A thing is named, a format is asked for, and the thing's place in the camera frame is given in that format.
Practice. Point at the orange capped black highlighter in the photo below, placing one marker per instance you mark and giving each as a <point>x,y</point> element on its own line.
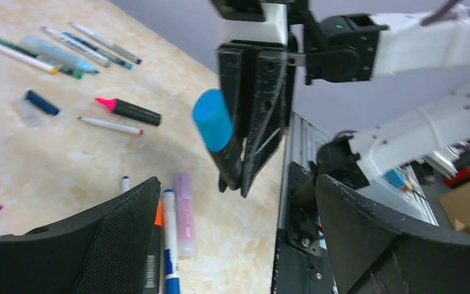
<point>152,267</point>

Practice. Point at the blue capped black highlighter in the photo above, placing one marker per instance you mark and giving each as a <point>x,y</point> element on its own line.
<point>213,121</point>

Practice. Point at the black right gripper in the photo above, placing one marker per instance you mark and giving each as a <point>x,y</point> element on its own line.
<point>263,87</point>

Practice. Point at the green gel pen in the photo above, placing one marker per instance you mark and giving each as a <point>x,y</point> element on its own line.
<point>62,68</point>

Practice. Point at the blue capped white marker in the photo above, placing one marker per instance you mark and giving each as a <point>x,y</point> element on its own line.
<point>171,258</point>

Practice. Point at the small blue capped marker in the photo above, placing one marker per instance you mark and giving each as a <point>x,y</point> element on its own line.
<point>125,184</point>

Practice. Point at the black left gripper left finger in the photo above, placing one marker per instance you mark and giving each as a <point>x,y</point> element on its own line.
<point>100,250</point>

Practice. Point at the red capped white marker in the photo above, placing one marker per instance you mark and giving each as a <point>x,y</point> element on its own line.
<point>111,125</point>

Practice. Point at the teal gel pen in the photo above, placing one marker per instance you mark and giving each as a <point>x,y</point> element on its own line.
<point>103,52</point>

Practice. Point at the clear teal pen cap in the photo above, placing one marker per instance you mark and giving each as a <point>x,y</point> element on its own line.
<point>28,114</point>

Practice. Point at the lilac highlighter pen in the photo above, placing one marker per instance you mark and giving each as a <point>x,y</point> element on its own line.
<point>185,215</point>

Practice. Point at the pink capped black highlighter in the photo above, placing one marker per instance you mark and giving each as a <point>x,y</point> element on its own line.
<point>131,111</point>

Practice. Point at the grey capped white marker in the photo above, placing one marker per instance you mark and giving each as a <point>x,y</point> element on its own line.
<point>77,46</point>

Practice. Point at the yellow capped white pen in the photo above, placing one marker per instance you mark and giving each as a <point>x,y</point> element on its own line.
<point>25,59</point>

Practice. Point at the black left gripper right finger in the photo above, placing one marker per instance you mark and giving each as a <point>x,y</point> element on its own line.
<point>376,249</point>

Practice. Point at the dark blue pen cap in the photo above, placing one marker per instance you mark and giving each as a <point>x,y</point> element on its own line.
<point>41,103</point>

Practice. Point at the light blue correction tape pen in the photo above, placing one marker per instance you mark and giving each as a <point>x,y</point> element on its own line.
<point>42,47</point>

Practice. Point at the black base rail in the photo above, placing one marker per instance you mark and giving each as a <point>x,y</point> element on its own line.
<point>301,262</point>

